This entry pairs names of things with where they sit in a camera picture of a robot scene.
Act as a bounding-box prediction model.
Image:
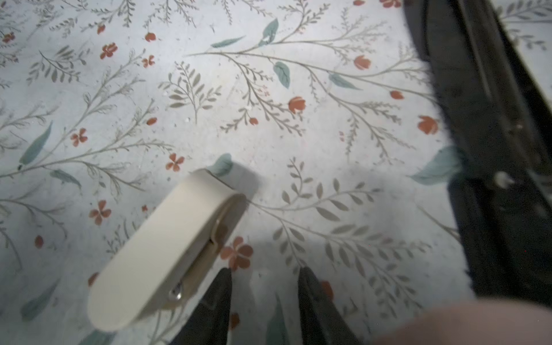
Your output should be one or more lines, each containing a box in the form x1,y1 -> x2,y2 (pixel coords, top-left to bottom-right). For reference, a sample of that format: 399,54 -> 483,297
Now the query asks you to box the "black long stapler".
404,1 -> 551,307

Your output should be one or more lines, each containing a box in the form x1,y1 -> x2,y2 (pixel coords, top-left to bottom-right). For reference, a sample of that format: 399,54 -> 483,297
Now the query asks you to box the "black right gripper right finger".
298,267 -> 360,345

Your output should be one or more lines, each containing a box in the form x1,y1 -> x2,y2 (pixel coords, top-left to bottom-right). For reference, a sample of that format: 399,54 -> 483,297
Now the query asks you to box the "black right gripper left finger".
170,268 -> 232,345

